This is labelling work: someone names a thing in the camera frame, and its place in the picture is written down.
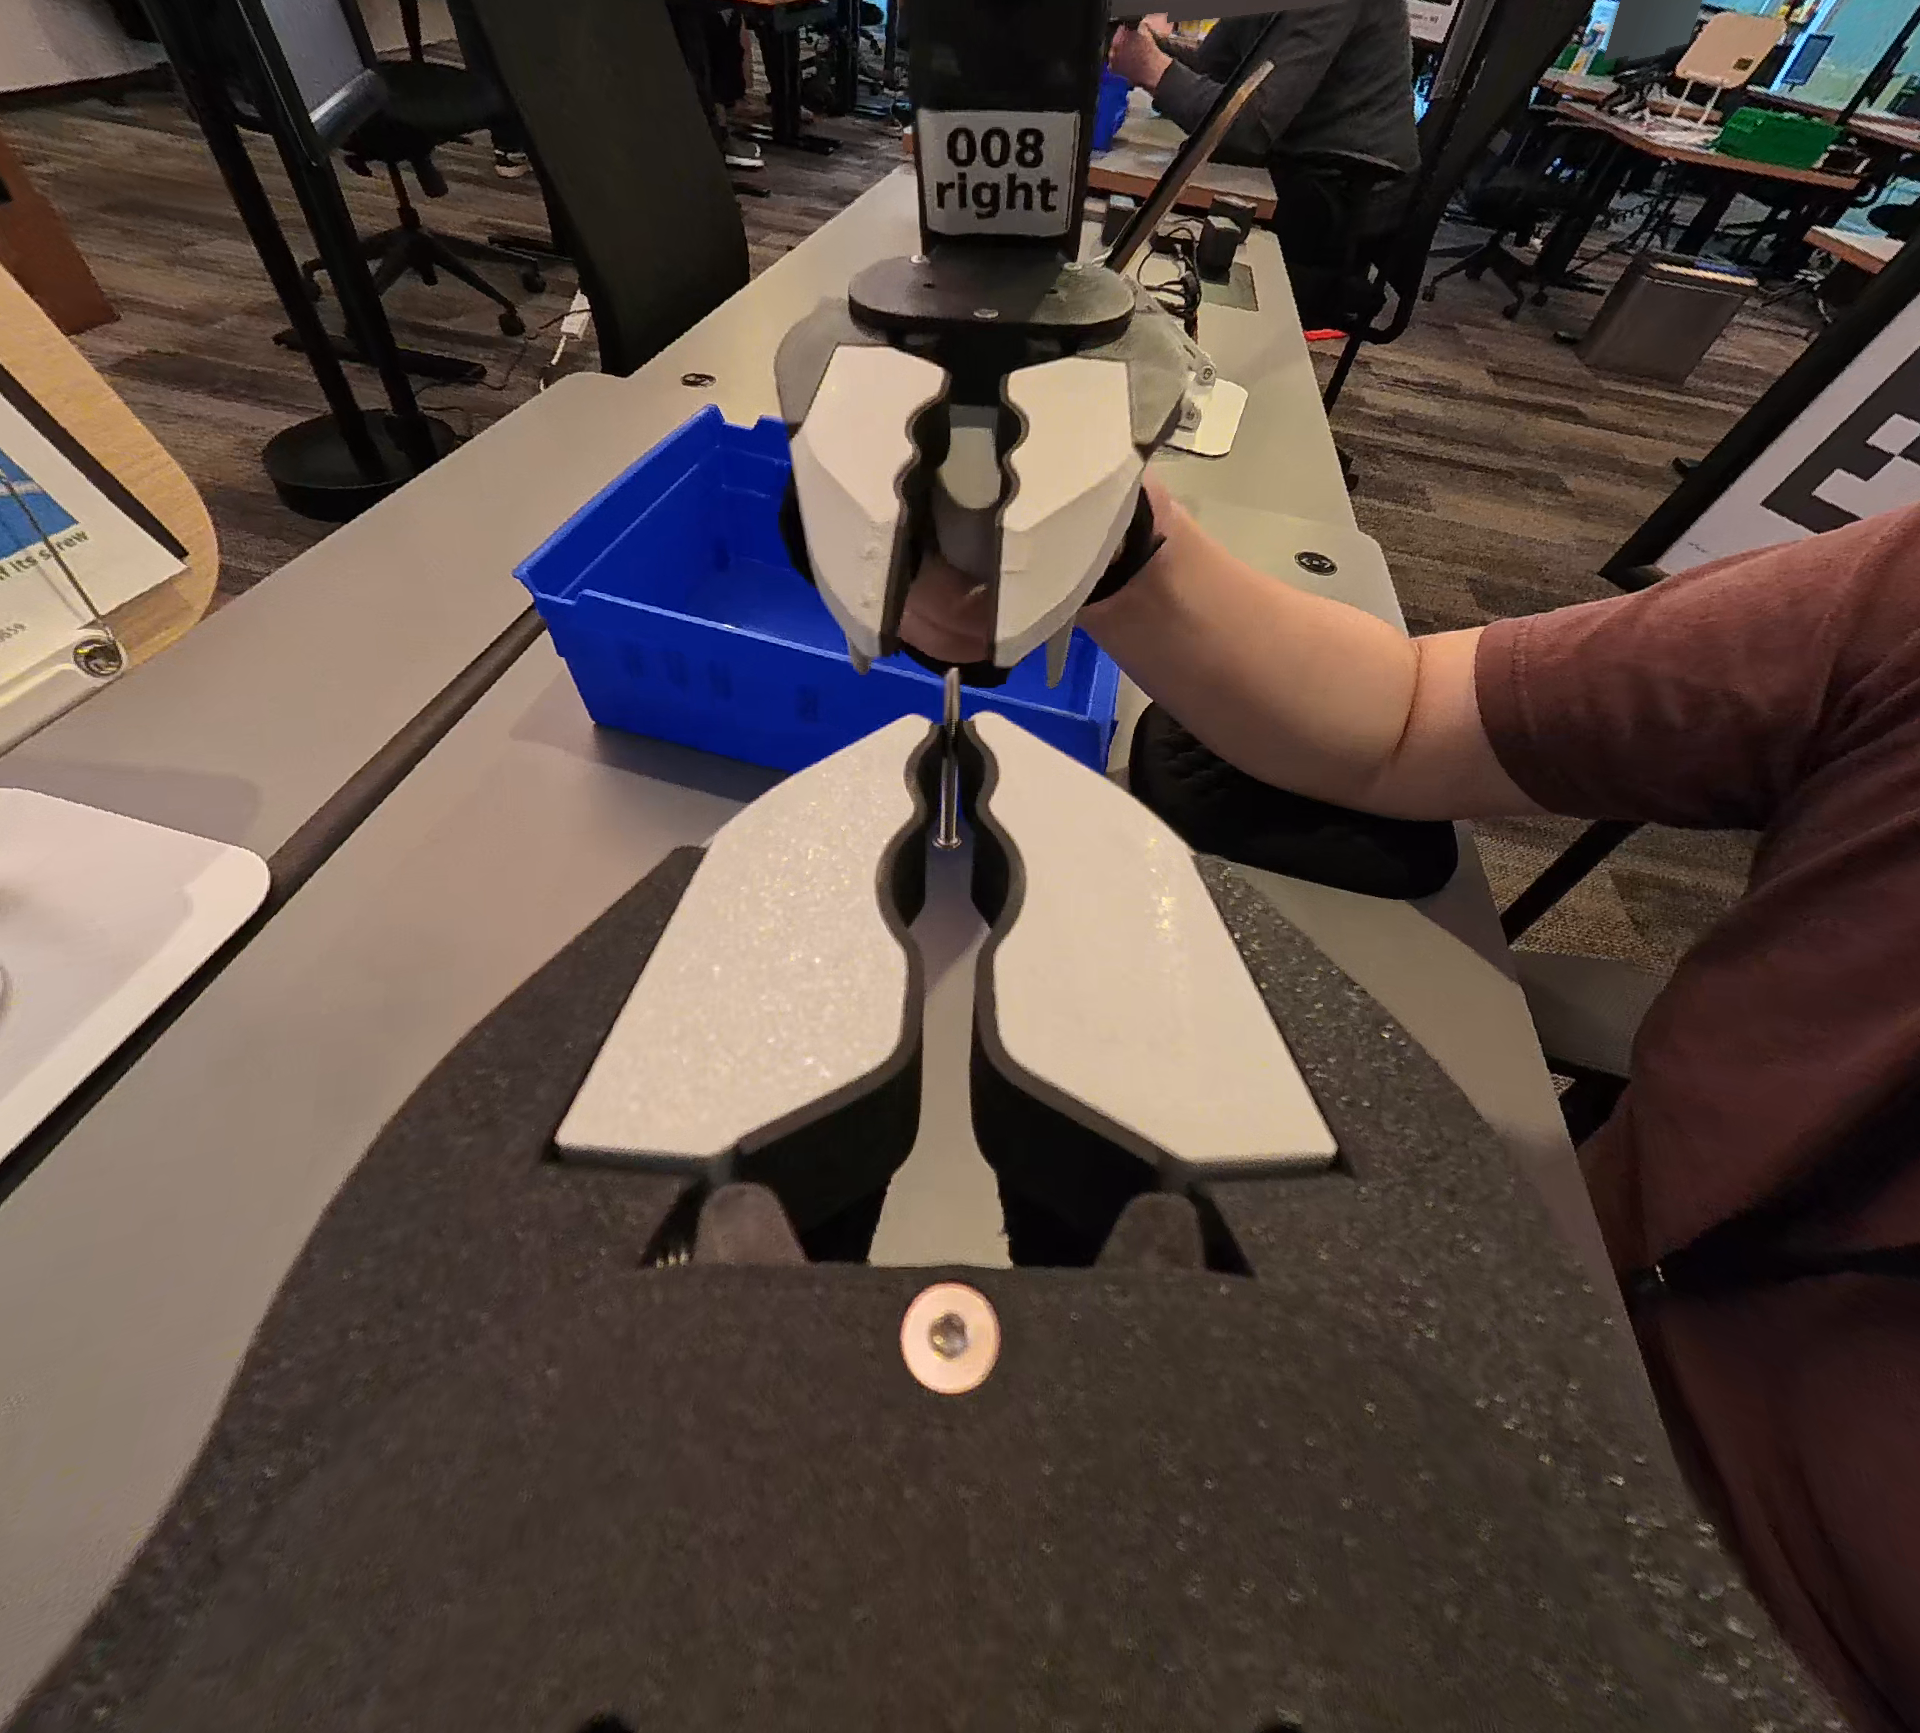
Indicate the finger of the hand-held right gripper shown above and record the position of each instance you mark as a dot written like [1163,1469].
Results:
[848,488]
[1072,503]

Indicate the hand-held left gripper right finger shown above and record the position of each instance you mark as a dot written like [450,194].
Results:
[1154,999]

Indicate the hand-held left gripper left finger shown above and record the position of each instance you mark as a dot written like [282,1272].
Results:
[750,999]

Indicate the printed instruction sheet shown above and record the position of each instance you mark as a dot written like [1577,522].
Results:
[90,578]

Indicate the instruction sheet on stand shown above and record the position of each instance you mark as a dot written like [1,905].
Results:
[151,472]

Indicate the white power strip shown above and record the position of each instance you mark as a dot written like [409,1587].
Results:
[572,322]

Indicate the black wrist rest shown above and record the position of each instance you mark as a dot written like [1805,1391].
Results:
[1291,819]

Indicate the grey trash can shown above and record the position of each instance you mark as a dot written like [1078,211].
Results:
[1665,322]

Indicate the blue plastic bin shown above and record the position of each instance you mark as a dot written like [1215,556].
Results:
[705,682]
[1106,113]

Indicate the tablet on white stand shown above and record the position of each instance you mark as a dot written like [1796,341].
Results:
[1201,150]

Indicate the white stand base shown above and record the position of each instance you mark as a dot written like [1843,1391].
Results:
[105,923]
[1218,412]

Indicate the silver bolt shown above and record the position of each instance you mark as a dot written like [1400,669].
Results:
[949,773]

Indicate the green plastic bin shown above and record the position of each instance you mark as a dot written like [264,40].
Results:
[1778,137]

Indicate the black mesh office chair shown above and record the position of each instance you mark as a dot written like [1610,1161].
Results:
[600,113]
[1501,113]

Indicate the person's right hand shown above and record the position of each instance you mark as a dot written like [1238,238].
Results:
[945,615]

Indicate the wooden document stand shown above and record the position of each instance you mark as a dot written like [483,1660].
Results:
[1733,52]

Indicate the person's maroon shirt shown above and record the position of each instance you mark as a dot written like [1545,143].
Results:
[1771,938]

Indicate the black swivel office chair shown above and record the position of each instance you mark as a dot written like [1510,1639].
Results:
[405,128]

